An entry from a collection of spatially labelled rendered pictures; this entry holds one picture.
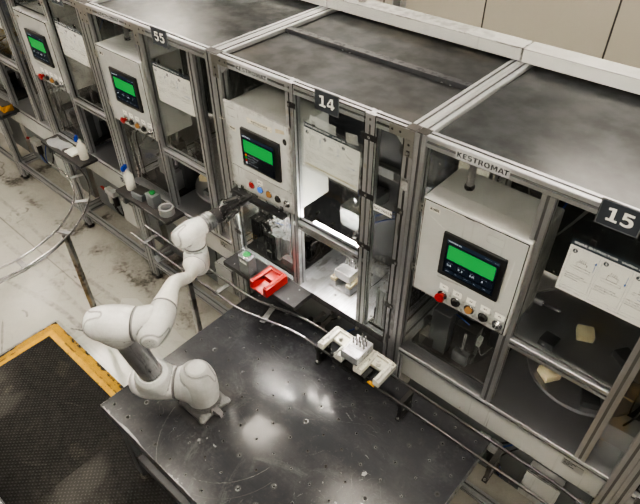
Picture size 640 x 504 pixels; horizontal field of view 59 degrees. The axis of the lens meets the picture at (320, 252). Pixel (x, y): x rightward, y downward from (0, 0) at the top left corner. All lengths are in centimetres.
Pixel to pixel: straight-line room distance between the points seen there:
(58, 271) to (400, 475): 321
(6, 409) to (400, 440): 246
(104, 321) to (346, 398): 122
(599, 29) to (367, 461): 414
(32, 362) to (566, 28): 496
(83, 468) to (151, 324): 166
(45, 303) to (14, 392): 79
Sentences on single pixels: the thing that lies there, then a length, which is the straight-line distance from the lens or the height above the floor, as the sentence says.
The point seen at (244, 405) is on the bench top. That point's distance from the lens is 281.
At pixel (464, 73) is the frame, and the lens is 254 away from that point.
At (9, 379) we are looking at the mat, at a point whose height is 1.
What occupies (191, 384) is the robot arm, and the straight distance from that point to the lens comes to 262.
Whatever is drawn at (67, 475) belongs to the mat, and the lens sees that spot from 365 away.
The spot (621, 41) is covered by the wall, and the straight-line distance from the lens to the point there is 553.
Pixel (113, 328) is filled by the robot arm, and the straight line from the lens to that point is 217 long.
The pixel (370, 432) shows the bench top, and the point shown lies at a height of 68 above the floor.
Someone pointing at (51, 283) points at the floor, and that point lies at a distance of 478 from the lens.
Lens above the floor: 299
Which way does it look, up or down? 41 degrees down
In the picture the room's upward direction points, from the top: 1 degrees counter-clockwise
